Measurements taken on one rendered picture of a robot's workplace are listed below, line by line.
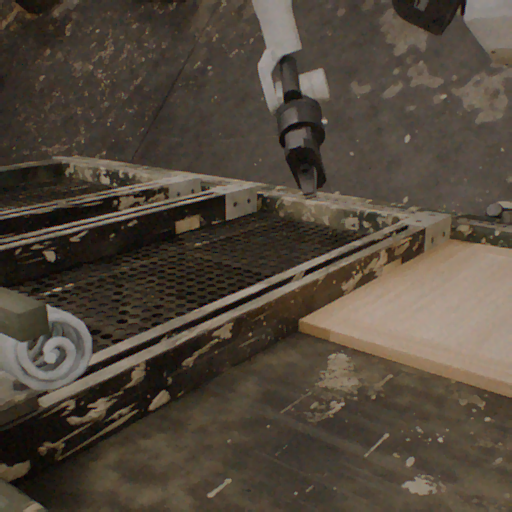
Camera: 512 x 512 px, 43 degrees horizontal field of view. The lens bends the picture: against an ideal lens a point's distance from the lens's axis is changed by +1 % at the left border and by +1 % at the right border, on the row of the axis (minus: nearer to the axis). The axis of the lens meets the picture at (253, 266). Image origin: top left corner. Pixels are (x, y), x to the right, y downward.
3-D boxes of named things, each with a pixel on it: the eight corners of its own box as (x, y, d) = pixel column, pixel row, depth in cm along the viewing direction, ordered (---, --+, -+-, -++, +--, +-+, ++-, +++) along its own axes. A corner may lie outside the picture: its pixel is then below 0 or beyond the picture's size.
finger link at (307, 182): (301, 198, 114) (297, 171, 117) (318, 193, 113) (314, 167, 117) (298, 193, 113) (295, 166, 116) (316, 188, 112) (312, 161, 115)
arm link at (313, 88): (284, 144, 128) (279, 103, 134) (336, 129, 125) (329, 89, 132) (267, 104, 119) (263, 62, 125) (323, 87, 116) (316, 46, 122)
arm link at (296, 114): (292, 196, 123) (287, 150, 130) (341, 183, 121) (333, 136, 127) (271, 154, 113) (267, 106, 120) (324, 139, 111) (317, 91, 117)
